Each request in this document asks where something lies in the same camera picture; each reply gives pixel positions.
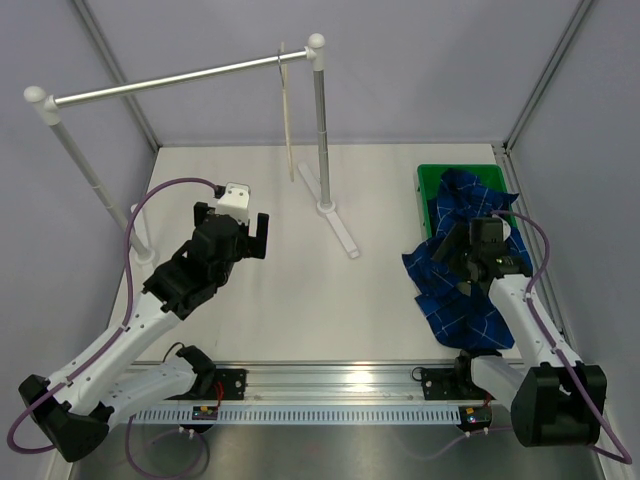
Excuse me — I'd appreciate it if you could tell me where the blue plaid shirt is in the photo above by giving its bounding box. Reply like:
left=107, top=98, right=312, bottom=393
left=402, top=168, right=518, bottom=351

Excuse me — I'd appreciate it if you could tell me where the white hanger with metal hook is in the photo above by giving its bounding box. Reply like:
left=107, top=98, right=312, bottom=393
left=278, top=59, right=295, bottom=182

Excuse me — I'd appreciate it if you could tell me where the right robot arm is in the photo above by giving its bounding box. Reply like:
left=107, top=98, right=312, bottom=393
left=432, top=214, right=607, bottom=447

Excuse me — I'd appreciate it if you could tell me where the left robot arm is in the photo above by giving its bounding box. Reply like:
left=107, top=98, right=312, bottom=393
left=19, top=202, right=270, bottom=463

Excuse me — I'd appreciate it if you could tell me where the green plastic tray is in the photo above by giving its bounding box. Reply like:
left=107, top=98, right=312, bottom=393
left=416, top=164, right=507, bottom=238

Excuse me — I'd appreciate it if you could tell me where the silver clothes rack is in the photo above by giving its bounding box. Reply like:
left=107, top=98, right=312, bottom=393
left=23, top=33, right=360, bottom=259

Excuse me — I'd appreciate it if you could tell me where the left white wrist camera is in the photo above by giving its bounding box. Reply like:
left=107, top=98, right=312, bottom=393
left=214, top=182, right=251, bottom=226

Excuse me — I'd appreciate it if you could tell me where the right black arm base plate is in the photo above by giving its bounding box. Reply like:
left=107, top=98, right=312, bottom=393
left=411, top=366, right=493, bottom=402

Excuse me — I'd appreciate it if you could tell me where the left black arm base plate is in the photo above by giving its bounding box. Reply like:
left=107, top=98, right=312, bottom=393
left=200, top=368, right=247, bottom=401

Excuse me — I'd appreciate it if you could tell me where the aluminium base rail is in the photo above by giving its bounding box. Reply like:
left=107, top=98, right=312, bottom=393
left=217, top=360, right=485, bottom=407

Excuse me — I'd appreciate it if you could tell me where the white slotted cable duct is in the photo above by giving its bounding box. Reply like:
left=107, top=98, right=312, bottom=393
left=133, top=404, right=461, bottom=425

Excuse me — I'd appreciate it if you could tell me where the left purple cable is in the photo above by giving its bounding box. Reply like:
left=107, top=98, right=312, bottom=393
left=7, top=177, right=224, bottom=476

